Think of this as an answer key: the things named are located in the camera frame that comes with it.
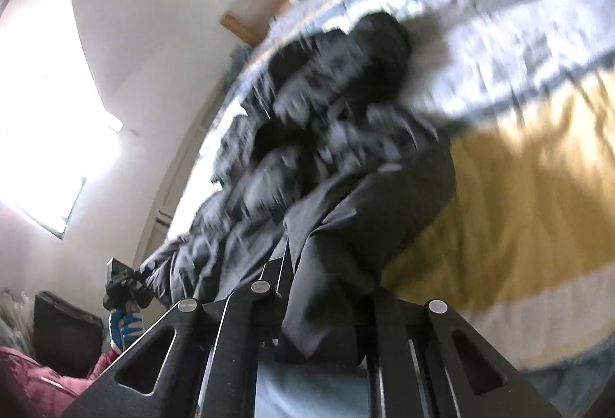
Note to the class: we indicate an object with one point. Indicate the pink quilted cloth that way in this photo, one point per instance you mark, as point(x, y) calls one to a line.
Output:
point(50, 392)

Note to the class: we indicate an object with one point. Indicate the black puffer down jacket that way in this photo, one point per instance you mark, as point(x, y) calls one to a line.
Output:
point(323, 166)

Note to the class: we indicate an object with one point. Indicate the window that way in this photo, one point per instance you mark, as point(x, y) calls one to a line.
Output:
point(55, 132)

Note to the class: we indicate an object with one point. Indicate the striped duvet cover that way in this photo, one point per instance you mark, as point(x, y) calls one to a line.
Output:
point(526, 247)

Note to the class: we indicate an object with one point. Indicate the beige radiator cover cabinet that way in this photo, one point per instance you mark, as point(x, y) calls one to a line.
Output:
point(174, 183)

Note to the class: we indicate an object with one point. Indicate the black suitcase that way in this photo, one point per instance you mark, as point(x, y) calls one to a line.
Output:
point(65, 338)

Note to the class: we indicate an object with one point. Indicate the blue white gloved hand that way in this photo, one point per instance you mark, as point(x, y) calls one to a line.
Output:
point(125, 326)

